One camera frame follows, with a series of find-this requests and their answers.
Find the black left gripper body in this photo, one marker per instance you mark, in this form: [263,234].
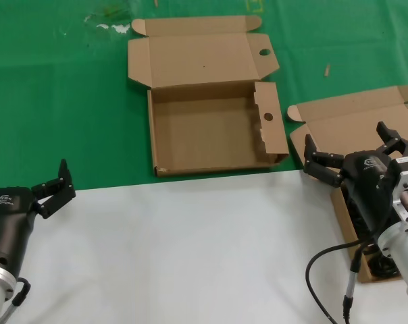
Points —
[9,219]

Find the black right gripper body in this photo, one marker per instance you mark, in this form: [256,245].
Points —
[369,182]

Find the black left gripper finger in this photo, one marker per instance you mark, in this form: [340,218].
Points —
[60,192]

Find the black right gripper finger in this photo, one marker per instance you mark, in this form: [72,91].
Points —
[400,145]
[322,165]

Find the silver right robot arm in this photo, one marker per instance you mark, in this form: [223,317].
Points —
[403,249]

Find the open plain cardboard box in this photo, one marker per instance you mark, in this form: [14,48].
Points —
[342,135]

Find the open cardboard box with holes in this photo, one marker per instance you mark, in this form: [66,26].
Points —
[207,135]

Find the green table mat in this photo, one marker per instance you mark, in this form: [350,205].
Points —
[55,101]

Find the small wooden stick scrap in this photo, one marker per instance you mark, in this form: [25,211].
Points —
[327,70]

